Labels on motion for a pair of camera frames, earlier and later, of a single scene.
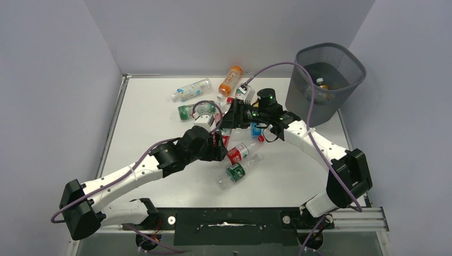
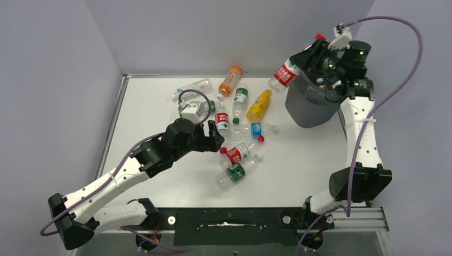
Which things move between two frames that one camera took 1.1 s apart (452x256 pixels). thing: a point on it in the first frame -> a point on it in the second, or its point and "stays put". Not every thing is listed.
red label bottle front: (226, 133) -> (287, 73)
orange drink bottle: (225, 88) stays put
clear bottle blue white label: (188, 91) stays put
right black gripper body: (257, 115) -> (331, 65)
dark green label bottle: (235, 172) stays put
